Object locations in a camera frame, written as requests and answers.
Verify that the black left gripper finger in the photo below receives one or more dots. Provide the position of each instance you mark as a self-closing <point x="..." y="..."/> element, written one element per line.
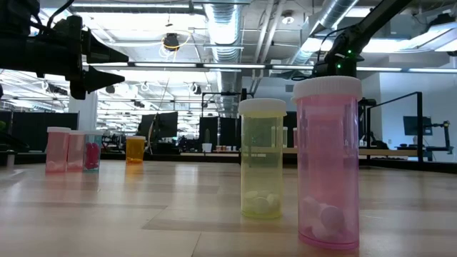
<point x="98" y="79"/>
<point x="101" y="51"/>

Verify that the teal pill bottle red pills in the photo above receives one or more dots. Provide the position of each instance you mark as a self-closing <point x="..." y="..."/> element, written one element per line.
<point x="93" y="155"/>

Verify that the orange pill bottle white cap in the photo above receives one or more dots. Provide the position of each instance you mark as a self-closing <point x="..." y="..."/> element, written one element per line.
<point x="135" y="150"/>

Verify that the tube with yellow tablets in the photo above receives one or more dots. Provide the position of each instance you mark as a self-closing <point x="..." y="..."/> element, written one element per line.
<point x="285" y="137"/>

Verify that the yellow-green pill bottle white cap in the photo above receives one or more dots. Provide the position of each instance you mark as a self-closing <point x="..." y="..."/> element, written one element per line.
<point x="262" y="160"/>

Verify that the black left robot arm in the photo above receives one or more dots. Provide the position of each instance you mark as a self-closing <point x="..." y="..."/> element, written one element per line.
<point x="18" y="14"/>

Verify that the dark monitor on arm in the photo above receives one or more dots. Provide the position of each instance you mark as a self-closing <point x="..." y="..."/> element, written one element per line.
<point x="416" y="125"/>

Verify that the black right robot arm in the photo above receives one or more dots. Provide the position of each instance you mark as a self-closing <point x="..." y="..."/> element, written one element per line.
<point x="375" y="21"/>

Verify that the black background robot arm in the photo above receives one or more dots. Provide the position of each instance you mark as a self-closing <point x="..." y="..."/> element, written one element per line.
<point x="378" y="139"/>

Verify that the white building pillar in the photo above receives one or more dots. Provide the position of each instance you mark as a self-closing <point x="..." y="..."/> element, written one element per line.
<point x="84" y="110"/>

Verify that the long ceiling light bar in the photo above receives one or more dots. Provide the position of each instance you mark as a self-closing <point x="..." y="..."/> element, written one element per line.
<point x="164" y="65"/>

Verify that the black computer monitor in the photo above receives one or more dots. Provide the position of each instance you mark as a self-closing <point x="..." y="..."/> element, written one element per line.
<point x="148" y="125"/>
<point x="168" y="125"/>

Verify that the black partition panel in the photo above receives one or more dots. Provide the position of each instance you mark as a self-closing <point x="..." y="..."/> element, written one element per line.
<point x="43" y="132"/>
<point x="218" y="132"/>

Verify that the white bucket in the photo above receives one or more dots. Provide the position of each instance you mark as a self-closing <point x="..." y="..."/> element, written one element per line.
<point x="207" y="147"/>

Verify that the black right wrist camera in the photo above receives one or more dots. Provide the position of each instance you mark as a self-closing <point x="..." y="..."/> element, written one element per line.
<point x="323" y="68"/>

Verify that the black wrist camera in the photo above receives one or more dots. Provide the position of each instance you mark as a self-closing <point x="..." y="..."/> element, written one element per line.
<point x="57" y="28"/>
<point x="323" y="68"/>

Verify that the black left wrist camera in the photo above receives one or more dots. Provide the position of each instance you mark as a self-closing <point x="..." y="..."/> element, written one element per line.
<point x="57" y="28"/>

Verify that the silver round ventilation duct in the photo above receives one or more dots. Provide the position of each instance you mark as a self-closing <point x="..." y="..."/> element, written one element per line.
<point x="223" y="28"/>
<point x="335" y="14"/>

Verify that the black aluminium rig frame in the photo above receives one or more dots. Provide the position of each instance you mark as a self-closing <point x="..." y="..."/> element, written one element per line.
<point x="420" y="125"/>

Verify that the black ceiling-mounted camera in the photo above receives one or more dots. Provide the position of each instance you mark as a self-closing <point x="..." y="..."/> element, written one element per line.
<point x="171" y="41"/>

